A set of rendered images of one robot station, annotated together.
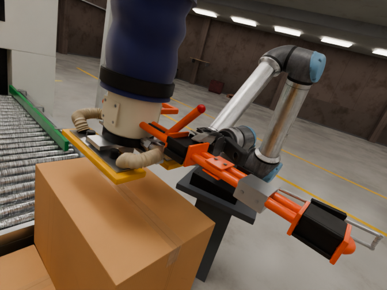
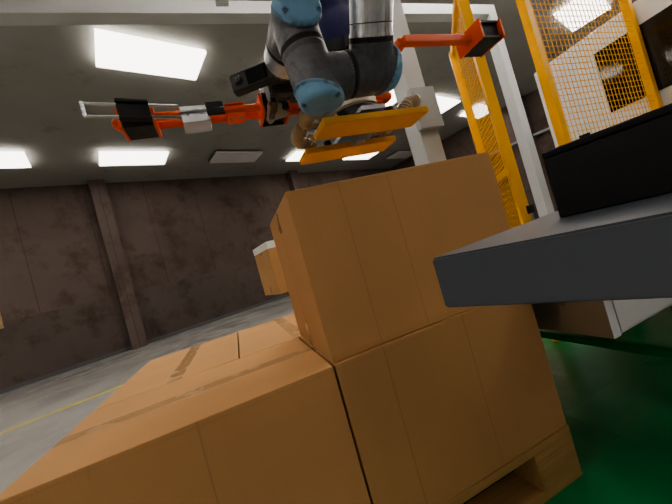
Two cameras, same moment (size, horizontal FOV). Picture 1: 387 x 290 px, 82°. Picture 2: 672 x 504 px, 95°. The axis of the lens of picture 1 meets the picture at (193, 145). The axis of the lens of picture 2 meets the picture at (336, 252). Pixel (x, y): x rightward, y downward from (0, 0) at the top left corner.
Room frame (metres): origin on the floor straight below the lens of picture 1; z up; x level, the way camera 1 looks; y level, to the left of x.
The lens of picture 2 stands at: (1.13, -0.68, 0.77)
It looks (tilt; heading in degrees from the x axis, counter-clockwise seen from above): 1 degrees up; 125
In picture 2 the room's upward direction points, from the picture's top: 16 degrees counter-clockwise
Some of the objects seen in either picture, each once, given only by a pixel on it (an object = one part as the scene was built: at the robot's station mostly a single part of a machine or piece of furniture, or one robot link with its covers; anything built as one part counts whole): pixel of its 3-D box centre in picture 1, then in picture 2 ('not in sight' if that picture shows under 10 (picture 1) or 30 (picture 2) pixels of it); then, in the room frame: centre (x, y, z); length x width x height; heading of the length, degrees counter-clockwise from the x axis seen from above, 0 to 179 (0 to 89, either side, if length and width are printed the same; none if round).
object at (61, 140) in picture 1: (37, 111); not in sight; (2.02, 1.57, 0.60); 1.60 x 0.11 x 0.09; 54
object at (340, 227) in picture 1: (318, 229); (139, 124); (0.36, -0.27, 1.24); 0.08 x 0.07 x 0.05; 55
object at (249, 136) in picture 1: (239, 138); (293, 26); (0.82, -0.16, 1.24); 0.12 x 0.09 x 0.10; 146
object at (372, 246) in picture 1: (297, 201); (159, 108); (0.44, -0.26, 1.24); 0.31 x 0.03 x 0.05; 68
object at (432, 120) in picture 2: not in sight; (425, 108); (0.60, 1.62, 1.62); 0.20 x 0.05 x 0.30; 54
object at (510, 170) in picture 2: not in sight; (496, 169); (0.91, 1.72, 1.05); 0.87 x 0.10 x 2.10; 106
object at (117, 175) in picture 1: (101, 147); (347, 145); (0.63, 0.28, 1.14); 0.34 x 0.10 x 0.05; 55
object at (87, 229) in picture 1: (116, 233); (385, 252); (0.70, 0.20, 0.74); 0.60 x 0.40 x 0.40; 53
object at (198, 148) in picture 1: (186, 148); (273, 109); (0.56, 0.02, 1.24); 0.10 x 0.08 x 0.06; 145
